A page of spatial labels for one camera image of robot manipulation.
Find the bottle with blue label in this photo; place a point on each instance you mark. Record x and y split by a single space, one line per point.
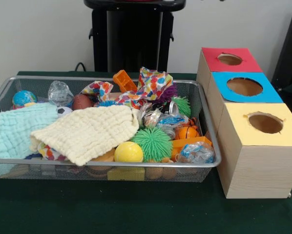
171 120
197 153

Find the silver mesh bin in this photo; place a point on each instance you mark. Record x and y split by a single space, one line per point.
63 173

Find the wooden box with three holes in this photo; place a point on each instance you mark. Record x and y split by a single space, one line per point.
258 170

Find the large green spiky ball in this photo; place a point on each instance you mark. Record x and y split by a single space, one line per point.
154 143

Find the colourful dotted cloth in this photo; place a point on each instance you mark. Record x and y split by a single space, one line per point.
153 83

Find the yellow ball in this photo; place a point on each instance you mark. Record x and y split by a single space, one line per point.
128 152

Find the orange toy basketball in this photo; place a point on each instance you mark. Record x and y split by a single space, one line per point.
186 133

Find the long orange toy block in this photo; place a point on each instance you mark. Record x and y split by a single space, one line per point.
199 140

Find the cream waffle cloth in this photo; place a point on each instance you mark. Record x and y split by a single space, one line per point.
87 131

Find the dark green table cloth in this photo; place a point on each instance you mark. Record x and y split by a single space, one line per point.
136 207

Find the blue globe ball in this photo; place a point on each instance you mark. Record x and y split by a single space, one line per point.
24 98

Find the mint waffle cloth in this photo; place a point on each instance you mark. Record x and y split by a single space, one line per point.
11 131

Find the black chair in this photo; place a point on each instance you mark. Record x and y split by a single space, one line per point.
291 48

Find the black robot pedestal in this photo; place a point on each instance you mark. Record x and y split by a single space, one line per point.
133 36

